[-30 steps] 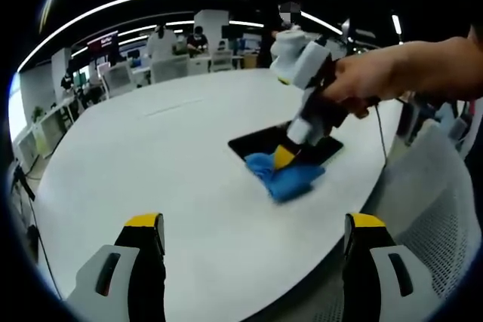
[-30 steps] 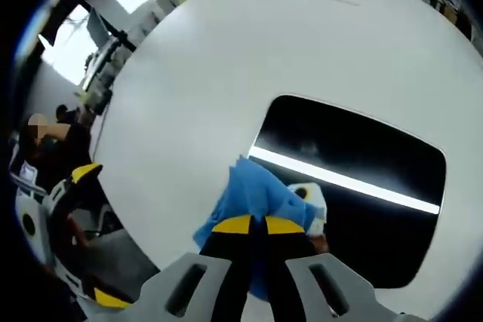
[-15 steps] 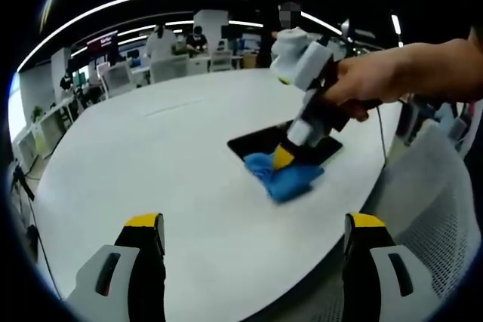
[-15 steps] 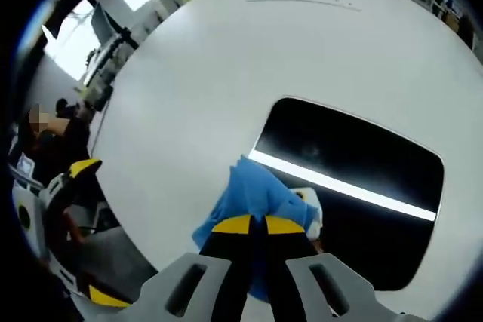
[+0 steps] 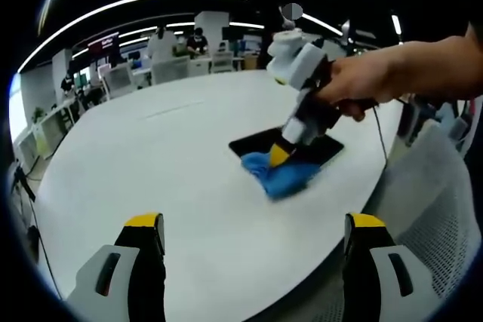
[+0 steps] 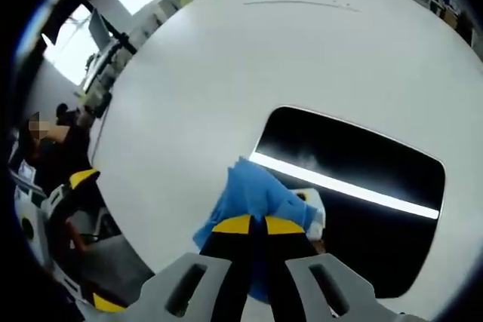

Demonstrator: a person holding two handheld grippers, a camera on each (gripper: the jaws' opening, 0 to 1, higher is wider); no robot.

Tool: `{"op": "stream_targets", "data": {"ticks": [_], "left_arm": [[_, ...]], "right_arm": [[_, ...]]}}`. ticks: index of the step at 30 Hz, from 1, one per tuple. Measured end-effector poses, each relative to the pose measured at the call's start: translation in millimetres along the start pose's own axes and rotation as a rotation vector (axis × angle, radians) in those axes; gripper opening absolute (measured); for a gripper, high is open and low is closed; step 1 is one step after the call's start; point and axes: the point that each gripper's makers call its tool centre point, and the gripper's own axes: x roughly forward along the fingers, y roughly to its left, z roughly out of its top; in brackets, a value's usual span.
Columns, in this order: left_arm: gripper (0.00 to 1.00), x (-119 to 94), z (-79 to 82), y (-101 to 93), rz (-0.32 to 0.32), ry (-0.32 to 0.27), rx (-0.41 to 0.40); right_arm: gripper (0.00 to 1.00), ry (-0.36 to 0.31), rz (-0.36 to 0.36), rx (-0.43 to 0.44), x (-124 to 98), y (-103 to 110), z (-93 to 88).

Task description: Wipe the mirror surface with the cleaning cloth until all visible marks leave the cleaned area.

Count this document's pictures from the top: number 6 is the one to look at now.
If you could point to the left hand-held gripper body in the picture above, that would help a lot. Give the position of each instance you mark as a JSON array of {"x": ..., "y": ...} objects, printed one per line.
[{"x": 37, "y": 209}]

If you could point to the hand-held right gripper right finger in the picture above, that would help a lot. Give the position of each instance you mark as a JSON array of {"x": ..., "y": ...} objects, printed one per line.
[{"x": 298, "y": 284}]

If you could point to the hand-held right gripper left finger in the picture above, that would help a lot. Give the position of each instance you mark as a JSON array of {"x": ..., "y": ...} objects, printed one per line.
[{"x": 211, "y": 284}]

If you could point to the blue cleaning cloth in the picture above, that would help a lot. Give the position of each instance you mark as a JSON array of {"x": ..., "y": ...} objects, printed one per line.
[{"x": 253, "y": 194}]

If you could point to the black tablet white frame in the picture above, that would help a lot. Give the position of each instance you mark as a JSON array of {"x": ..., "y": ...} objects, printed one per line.
[{"x": 358, "y": 171}]

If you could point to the person's torso in dark shirt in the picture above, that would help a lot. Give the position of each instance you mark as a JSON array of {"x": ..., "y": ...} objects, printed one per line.
[{"x": 64, "y": 156}]

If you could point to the black monitor stand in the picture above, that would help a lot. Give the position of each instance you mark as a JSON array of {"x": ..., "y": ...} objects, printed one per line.
[{"x": 122, "y": 41}]

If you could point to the black computer monitor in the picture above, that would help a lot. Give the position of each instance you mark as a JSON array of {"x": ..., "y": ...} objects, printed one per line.
[{"x": 100, "y": 29}]

